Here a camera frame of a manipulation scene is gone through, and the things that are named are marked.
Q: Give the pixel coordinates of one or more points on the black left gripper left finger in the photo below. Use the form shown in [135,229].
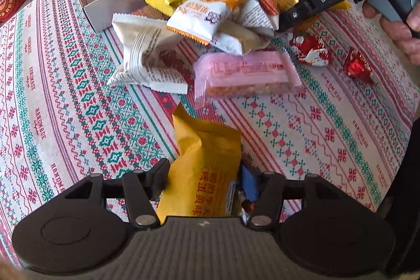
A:
[141,188]

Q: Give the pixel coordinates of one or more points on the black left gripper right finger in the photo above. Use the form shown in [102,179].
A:
[265,190]

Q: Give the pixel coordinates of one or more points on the orange-yellow egg yolk snack bag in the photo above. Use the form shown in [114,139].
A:
[202,180]

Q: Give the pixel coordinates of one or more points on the red white candy packet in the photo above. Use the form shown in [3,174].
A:
[309,49]

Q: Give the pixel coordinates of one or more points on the small red foil candy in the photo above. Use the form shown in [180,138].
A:
[357,67]

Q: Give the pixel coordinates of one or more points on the white nut packet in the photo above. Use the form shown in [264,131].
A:
[250,14]

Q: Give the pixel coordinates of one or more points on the pink cracker packet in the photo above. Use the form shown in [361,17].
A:
[219,75]

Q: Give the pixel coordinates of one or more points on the white orange lotus snack packet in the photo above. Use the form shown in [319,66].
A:
[200,19]

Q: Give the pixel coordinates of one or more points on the white striped snack packet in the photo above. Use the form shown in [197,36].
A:
[143,40]

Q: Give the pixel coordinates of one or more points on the right hand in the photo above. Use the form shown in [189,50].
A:
[400,34]

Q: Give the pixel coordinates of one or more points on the patterned woven floor mat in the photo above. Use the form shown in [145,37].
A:
[60,121]

